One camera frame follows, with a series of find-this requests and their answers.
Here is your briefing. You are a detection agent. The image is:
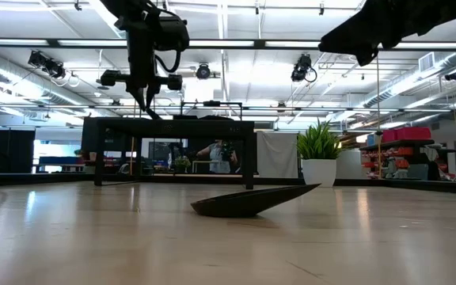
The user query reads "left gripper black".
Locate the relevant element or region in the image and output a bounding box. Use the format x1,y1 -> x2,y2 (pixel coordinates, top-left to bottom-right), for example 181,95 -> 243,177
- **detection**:
100,27 -> 184,112

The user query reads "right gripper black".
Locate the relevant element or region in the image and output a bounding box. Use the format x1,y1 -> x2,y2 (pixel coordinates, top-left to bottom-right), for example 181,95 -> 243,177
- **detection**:
317,0 -> 456,67

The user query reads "black mesh shelf riser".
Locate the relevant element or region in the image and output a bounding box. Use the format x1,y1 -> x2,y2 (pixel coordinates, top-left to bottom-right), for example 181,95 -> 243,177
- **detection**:
93,117 -> 256,190

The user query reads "small background potted plant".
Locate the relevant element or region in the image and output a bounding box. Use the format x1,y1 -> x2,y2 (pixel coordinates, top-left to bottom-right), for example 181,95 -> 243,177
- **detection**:
174,156 -> 192,173

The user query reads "black overhead light beam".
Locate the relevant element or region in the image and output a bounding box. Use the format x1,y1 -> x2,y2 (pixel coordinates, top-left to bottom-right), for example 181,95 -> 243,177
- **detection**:
0,38 -> 456,51

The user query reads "person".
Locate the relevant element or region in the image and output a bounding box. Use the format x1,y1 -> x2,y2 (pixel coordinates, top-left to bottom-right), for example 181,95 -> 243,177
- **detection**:
196,139 -> 239,175

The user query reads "black storage rack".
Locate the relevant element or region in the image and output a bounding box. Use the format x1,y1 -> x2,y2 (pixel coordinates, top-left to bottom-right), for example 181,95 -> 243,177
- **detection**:
359,138 -> 456,181

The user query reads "green plant white pot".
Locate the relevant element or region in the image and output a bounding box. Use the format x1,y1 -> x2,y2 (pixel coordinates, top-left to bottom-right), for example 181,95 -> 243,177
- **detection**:
295,120 -> 343,188

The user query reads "white hanging curtain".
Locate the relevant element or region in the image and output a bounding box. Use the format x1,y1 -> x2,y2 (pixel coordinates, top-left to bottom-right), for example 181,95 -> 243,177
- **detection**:
256,131 -> 299,179

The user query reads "black cabinet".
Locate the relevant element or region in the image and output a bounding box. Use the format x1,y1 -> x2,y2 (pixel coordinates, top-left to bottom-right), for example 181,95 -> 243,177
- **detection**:
0,128 -> 37,174

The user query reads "silver ventilation duct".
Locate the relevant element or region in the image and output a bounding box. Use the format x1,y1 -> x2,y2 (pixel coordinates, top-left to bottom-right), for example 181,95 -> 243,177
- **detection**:
364,51 -> 456,108
0,55 -> 106,118

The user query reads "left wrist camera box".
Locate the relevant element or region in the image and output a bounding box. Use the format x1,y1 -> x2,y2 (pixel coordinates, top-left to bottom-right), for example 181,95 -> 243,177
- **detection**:
154,14 -> 192,52

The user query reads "black aluminium table frame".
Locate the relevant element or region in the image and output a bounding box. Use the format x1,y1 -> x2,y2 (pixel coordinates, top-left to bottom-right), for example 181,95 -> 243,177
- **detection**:
0,173 -> 456,196

